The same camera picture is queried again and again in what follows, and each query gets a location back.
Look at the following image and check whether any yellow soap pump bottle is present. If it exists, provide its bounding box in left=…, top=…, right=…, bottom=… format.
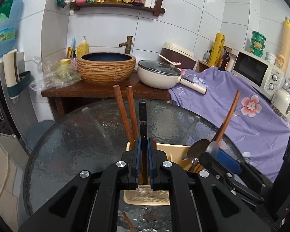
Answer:
left=77, top=36, right=90, bottom=56

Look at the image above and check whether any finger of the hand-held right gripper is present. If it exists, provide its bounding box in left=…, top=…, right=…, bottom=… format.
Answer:
left=216, top=148, right=275, bottom=191
left=199, top=152, right=275, bottom=207

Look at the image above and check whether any brown and white rice cooker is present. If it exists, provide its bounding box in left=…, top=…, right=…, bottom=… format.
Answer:
left=159, top=42, right=197, bottom=70

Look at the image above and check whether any glass pan lid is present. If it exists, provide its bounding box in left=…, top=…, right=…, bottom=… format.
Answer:
left=138, top=60, right=182, bottom=76

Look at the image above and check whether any brass bamboo style faucet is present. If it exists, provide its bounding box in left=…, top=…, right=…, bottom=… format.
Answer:
left=118, top=36, right=133, bottom=54

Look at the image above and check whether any brown glass bottle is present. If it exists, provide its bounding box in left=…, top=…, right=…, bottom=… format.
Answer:
left=219, top=48, right=230, bottom=71

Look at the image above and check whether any wooden spoon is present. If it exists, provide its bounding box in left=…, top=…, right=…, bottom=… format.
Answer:
left=193, top=90, right=241, bottom=173

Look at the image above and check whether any white frying pan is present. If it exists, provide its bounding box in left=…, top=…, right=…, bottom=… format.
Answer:
left=137, top=60, right=208, bottom=95

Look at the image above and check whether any small wooden crate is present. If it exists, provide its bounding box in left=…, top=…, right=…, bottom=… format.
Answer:
left=198, top=60, right=214, bottom=73

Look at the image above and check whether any purple floral cloth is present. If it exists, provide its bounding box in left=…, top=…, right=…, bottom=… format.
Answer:
left=168, top=66, right=290, bottom=183

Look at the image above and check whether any clear plastic bag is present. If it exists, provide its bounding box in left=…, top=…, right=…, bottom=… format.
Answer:
left=29, top=57, right=83, bottom=91

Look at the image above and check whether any blue water jug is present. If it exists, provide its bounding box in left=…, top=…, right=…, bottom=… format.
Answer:
left=0, top=0, right=24, bottom=62

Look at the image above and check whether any white microwave oven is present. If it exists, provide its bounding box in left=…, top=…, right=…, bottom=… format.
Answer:
left=232, top=50, right=284, bottom=101

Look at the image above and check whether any white rice paddle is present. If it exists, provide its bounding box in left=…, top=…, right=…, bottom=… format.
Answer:
left=158, top=54, right=181, bottom=67

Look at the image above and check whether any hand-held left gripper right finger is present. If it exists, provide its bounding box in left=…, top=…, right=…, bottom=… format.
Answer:
left=147, top=138, right=271, bottom=232

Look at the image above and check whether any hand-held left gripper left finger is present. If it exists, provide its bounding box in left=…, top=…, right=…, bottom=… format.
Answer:
left=18, top=138, right=142, bottom=232

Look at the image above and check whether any brown ribbed wash basin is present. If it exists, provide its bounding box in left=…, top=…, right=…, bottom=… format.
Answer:
left=77, top=52, right=136, bottom=85

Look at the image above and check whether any wooden sink stand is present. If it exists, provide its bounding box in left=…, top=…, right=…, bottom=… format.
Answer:
left=41, top=74, right=172, bottom=124

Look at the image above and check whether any grey round stool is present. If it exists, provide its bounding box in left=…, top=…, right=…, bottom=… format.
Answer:
left=26, top=119, right=56, bottom=151

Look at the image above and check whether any green and white cup holder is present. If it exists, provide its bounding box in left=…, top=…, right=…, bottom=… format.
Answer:
left=6, top=71, right=32, bottom=101

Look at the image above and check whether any black chopstick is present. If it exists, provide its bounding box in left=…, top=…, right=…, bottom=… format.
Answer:
left=138, top=99, right=148, bottom=184

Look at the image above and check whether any beige plastic utensil holder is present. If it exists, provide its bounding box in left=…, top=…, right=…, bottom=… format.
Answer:
left=123, top=141, right=192, bottom=206

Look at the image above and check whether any white jar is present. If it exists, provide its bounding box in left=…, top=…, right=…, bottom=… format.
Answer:
left=264, top=52, right=276, bottom=64

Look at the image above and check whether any white paper cup stack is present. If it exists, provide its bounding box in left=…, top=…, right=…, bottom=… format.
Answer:
left=3, top=49, right=20, bottom=87

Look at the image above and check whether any yellow roll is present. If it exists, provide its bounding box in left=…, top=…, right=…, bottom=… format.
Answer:
left=208, top=32, right=226, bottom=67

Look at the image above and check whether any tall cream paper cup stack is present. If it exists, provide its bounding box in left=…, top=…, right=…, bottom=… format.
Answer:
left=279, top=16, right=290, bottom=75

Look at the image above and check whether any green noodle cup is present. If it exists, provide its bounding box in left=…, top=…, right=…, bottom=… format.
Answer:
left=250, top=39, right=265, bottom=50
left=251, top=31, right=266, bottom=41
left=249, top=47, right=264, bottom=58

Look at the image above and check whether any metal spoon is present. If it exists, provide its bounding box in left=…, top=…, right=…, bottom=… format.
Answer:
left=206, top=141, right=219, bottom=154
left=187, top=139, right=209, bottom=172

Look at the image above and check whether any white electric kettle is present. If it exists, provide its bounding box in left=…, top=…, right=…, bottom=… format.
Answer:
left=271, top=78, right=290, bottom=116

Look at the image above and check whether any small patterned pump bottle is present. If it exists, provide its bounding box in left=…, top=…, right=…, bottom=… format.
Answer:
left=71, top=50, right=78, bottom=71

